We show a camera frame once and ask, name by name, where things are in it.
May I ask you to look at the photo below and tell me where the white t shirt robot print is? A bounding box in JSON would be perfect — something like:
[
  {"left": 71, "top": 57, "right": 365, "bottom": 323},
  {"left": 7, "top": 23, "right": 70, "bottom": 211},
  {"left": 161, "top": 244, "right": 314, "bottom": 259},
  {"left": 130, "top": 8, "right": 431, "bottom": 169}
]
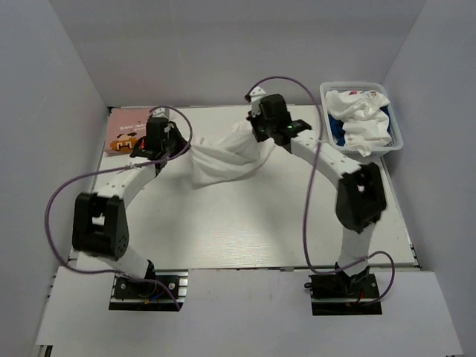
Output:
[{"left": 190, "top": 120, "right": 276, "bottom": 187}]

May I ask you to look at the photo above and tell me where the white t shirt colourful print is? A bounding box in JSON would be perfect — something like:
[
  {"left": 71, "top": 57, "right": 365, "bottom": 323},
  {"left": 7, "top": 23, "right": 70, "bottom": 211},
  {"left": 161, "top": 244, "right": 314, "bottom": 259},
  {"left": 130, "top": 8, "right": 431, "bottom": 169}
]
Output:
[{"left": 324, "top": 90, "right": 391, "bottom": 157}]

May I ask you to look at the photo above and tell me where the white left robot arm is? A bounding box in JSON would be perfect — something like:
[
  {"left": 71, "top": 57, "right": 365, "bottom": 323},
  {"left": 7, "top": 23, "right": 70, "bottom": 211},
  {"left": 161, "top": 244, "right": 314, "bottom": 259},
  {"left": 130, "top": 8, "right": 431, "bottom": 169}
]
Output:
[{"left": 72, "top": 115, "right": 188, "bottom": 297}]

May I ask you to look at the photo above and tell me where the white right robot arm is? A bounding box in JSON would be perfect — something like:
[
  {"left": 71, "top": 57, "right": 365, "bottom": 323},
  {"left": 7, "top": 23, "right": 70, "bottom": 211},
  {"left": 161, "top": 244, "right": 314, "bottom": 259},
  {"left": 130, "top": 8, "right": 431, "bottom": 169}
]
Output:
[{"left": 245, "top": 88, "right": 387, "bottom": 297}]

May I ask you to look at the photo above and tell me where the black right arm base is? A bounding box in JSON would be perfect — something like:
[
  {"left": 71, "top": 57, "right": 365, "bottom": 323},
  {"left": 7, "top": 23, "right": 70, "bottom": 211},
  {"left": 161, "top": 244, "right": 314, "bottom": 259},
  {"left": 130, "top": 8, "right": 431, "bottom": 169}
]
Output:
[{"left": 304, "top": 274, "right": 382, "bottom": 316}]

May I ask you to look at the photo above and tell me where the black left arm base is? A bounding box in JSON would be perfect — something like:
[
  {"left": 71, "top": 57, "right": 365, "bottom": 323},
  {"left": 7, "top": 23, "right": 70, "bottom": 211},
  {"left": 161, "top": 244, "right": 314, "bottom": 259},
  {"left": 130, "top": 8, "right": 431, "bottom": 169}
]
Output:
[{"left": 109, "top": 271, "right": 189, "bottom": 312}]

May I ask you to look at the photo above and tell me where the folded pink t shirt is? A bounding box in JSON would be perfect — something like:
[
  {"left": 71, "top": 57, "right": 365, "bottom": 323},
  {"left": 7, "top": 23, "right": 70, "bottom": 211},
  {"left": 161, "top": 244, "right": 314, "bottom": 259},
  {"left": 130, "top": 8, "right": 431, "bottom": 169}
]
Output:
[{"left": 103, "top": 107, "right": 151, "bottom": 155}]

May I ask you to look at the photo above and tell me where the blue t shirt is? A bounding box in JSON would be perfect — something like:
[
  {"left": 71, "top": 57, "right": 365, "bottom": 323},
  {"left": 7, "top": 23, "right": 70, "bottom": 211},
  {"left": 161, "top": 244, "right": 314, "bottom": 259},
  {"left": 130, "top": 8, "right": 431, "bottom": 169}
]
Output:
[{"left": 327, "top": 106, "right": 391, "bottom": 147}]

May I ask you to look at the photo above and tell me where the white plastic basket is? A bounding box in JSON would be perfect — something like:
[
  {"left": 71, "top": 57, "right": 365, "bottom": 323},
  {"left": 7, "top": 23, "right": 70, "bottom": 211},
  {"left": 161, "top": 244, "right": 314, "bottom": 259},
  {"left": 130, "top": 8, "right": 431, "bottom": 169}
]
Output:
[{"left": 320, "top": 82, "right": 403, "bottom": 159}]

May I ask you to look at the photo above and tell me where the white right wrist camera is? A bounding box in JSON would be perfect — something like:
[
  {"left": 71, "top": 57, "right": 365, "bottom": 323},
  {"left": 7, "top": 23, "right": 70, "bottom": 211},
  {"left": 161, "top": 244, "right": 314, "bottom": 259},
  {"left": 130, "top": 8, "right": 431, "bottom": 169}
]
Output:
[{"left": 245, "top": 86, "right": 268, "bottom": 109}]

